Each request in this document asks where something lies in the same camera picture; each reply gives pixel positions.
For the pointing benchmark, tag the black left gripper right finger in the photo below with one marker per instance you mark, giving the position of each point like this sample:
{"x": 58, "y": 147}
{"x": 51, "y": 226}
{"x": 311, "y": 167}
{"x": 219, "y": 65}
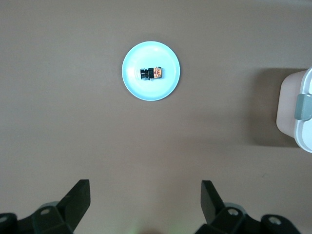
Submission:
{"x": 214, "y": 212}

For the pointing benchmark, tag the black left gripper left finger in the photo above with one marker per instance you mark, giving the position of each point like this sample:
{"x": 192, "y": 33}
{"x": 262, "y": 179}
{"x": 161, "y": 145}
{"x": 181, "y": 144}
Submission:
{"x": 73, "y": 209}

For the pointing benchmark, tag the small black orange bottle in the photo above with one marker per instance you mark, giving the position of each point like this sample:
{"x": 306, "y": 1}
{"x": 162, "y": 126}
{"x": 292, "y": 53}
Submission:
{"x": 157, "y": 73}

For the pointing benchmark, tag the white lidded storage box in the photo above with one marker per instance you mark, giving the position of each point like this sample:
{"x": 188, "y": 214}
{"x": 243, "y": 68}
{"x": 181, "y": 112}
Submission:
{"x": 287, "y": 107}

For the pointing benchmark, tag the grey box latch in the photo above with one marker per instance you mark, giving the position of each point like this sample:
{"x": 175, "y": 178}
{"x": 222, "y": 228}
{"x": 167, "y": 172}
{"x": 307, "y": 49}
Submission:
{"x": 303, "y": 107}

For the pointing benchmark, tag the light blue round plate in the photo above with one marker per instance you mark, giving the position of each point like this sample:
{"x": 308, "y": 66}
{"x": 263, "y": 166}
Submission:
{"x": 158, "y": 53}

